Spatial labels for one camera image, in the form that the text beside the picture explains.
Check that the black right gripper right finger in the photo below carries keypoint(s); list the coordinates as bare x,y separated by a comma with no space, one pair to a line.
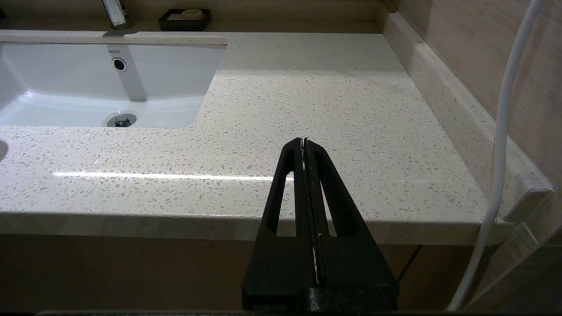
355,267

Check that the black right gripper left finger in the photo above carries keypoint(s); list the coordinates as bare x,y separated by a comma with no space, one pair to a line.
281,267

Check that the wooden vanity cabinet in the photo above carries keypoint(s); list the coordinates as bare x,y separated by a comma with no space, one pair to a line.
131,272

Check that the beige stone backsplash strip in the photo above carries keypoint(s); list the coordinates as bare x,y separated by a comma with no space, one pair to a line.
456,114

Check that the chrome sink drain stopper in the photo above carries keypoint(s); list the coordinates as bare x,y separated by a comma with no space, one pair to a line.
121,120

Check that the black soap dish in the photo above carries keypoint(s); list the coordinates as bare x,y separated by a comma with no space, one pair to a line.
169,24

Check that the beige soap bar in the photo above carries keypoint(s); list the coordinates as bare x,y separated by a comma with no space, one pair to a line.
193,13

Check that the white ceramic sink basin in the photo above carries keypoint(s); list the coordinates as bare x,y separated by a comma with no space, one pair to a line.
66,87

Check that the chrome sink faucet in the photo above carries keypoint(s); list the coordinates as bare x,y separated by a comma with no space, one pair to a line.
116,15

